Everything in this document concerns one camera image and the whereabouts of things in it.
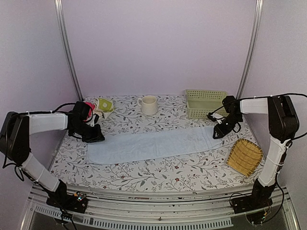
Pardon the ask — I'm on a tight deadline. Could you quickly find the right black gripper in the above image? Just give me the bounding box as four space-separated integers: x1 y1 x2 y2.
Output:
213 114 243 139

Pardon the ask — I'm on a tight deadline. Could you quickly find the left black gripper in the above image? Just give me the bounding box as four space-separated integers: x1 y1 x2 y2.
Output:
71 121 106 143

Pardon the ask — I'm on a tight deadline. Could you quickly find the light blue towel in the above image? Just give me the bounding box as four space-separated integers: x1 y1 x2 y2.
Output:
86 126 222 165

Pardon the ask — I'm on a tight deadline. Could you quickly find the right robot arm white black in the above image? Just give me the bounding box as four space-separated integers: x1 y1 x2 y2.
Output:
213 93 299 213

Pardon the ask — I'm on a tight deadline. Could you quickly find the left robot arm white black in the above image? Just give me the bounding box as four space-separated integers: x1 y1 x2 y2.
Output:
0 101 105 213

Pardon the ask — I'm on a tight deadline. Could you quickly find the yellow bamboo tray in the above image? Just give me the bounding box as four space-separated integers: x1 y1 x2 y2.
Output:
227 138 263 177

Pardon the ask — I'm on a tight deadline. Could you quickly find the pink rolled towel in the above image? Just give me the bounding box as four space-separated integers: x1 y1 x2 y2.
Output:
84 102 95 120

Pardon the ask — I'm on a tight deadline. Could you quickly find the cream green patterned towel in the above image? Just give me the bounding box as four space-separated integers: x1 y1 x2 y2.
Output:
94 98 114 119

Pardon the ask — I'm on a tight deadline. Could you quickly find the green plastic basket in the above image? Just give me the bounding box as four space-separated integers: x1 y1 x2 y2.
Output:
185 90 228 119

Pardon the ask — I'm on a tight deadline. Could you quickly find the cream ceramic mug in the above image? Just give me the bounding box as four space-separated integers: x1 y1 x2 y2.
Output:
137 95 158 115

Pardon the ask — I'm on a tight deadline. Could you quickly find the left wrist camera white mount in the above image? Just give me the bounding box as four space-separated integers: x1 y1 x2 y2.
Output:
86 114 99 127

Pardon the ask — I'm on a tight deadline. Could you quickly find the right aluminium frame post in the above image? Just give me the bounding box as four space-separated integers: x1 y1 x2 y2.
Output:
236 0 263 99

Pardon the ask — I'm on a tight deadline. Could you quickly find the aluminium frame post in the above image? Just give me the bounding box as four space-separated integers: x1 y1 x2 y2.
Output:
236 0 263 99
54 0 83 101

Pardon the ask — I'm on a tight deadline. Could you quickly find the left aluminium frame post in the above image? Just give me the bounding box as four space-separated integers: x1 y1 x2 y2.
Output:
54 0 83 101

